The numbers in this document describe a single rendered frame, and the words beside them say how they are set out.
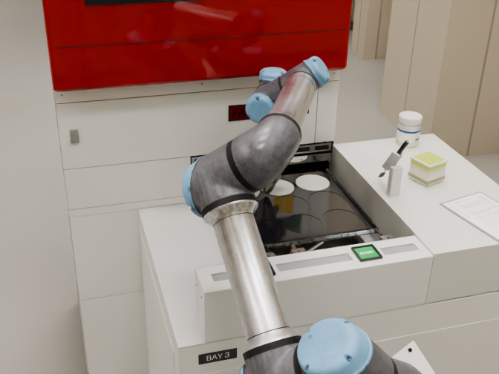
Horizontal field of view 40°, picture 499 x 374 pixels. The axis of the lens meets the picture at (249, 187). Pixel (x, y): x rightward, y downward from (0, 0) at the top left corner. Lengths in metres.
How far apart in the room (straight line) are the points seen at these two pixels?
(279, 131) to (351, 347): 0.44
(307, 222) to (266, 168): 0.55
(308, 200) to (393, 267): 0.42
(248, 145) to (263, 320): 0.33
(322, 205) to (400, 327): 0.41
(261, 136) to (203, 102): 0.65
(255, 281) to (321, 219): 0.59
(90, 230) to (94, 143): 0.28
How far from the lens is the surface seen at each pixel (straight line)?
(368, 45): 6.13
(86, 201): 2.04
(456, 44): 4.18
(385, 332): 1.75
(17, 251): 3.47
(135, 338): 2.35
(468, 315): 1.85
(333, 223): 1.85
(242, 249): 1.33
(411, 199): 1.88
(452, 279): 1.74
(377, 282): 1.63
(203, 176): 1.37
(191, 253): 1.86
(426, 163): 1.93
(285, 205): 1.92
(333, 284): 1.58
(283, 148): 1.34
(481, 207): 1.89
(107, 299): 2.24
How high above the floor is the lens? 1.86
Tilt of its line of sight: 29 degrees down
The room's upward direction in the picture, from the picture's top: 1 degrees clockwise
